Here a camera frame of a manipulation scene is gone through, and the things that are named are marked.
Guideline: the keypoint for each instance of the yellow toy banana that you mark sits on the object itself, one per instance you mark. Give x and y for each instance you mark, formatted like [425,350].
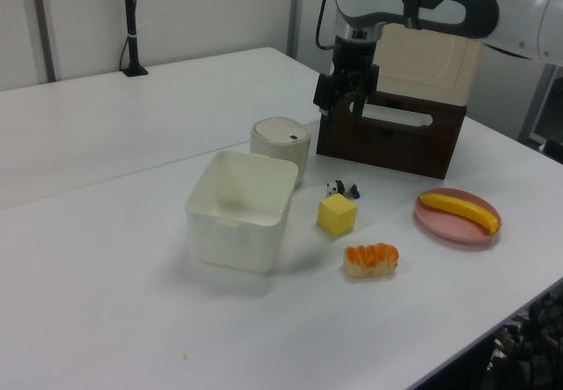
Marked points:
[462,208]

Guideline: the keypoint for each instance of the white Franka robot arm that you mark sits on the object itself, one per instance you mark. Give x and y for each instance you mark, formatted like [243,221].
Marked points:
[519,7]

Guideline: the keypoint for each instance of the cream round lidded bin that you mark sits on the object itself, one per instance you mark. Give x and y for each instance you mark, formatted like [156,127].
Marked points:
[281,143]

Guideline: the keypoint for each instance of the cream plastic drawer box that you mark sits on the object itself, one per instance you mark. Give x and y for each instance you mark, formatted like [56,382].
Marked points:
[431,62]

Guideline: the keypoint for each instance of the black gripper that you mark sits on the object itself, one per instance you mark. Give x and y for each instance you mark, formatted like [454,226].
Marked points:
[354,66]

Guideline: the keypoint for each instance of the yellow cube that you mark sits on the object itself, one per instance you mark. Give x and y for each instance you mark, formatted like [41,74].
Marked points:
[336,215]

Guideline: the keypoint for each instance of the orange toy bread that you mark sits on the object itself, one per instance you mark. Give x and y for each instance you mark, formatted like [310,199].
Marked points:
[371,259]

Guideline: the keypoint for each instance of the white open plastic box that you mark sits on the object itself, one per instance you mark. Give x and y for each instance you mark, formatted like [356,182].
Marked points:
[239,211]

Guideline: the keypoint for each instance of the dark brown wooden box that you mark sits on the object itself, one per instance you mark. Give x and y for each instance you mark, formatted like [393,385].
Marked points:
[396,143]

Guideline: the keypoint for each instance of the pink plate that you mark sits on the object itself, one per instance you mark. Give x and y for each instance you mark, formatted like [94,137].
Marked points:
[455,225]

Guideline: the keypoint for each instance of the black camera stand pole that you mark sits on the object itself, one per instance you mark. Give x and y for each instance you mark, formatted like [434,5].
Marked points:
[131,20]

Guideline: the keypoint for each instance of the small panda figurine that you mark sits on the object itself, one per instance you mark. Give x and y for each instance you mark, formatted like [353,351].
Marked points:
[343,187]

